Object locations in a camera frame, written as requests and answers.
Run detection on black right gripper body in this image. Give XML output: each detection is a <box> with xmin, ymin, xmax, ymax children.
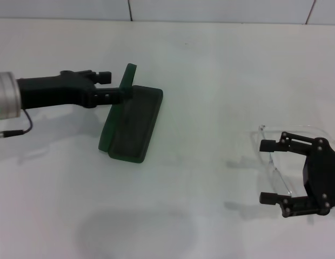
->
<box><xmin>302</xmin><ymin>137</ymin><xmax>335</xmax><ymax>216</ymax></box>

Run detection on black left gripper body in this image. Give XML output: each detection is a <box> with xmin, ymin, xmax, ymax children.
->
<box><xmin>16</xmin><ymin>70</ymin><xmax>97</xmax><ymax>110</ymax></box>

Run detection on clear white glasses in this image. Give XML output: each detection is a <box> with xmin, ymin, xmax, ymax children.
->
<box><xmin>251</xmin><ymin>124</ymin><xmax>335</xmax><ymax>200</ymax></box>

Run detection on green glasses case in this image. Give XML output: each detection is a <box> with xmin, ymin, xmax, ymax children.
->
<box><xmin>98</xmin><ymin>63</ymin><xmax>164</xmax><ymax>165</ymax></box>

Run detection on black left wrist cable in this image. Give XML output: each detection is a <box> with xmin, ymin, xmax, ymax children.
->
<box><xmin>0</xmin><ymin>109</ymin><xmax>33</xmax><ymax>139</ymax></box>

